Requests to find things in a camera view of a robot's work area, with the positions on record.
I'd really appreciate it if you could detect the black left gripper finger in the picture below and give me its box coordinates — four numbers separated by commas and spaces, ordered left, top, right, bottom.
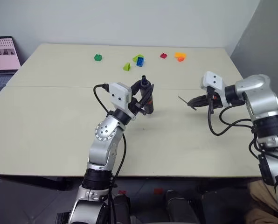
130, 80, 144, 97
138, 84, 155, 109

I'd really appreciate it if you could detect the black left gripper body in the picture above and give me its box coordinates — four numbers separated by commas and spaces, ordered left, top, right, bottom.
128, 97, 147, 120

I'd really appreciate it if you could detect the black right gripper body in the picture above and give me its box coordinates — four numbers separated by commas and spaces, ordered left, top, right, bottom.
206, 86, 224, 115

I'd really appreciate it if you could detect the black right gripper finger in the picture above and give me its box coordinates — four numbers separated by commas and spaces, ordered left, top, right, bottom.
187, 100, 210, 111
188, 94, 209, 104

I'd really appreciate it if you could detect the dark rounded shape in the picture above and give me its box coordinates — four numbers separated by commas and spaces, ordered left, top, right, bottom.
112, 193, 132, 224
164, 189, 202, 224

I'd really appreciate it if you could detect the tan brown cloth bundle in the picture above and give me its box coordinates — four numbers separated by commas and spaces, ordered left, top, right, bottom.
244, 180, 278, 224

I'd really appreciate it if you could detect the open laptop with pink screen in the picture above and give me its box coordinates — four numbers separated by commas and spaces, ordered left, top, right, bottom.
0, 35, 22, 104

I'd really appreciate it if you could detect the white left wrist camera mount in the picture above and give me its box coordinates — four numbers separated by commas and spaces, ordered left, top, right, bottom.
109, 82, 140, 118

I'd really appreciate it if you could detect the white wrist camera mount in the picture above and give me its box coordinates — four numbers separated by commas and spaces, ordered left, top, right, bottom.
109, 82, 140, 118
200, 70, 233, 108

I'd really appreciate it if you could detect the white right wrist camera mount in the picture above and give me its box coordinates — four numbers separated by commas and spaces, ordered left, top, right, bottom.
200, 70, 233, 108

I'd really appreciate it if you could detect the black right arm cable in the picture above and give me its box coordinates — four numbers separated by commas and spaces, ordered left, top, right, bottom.
207, 92, 256, 137

